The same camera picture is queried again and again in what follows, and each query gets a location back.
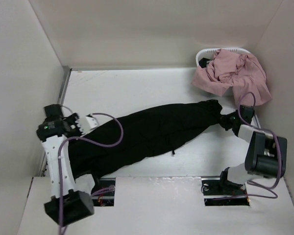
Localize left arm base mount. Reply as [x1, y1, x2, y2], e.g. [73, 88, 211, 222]
[92, 178, 116, 207]

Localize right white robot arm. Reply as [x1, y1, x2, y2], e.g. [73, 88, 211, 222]
[217, 105, 287, 194]

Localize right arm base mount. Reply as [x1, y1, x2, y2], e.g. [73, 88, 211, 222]
[201, 177, 250, 206]

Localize white laundry basket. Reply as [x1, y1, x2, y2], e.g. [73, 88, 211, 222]
[196, 47, 250, 97]

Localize pink trousers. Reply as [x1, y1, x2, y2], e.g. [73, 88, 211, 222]
[192, 48, 272, 106]

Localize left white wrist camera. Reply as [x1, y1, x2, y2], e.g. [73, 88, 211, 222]
[79, 115, 98, 133]

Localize black trousers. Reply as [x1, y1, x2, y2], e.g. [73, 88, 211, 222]
[68, 99, 222, 179]

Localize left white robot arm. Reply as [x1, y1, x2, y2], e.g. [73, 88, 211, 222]
[36, 104, 100, 228]

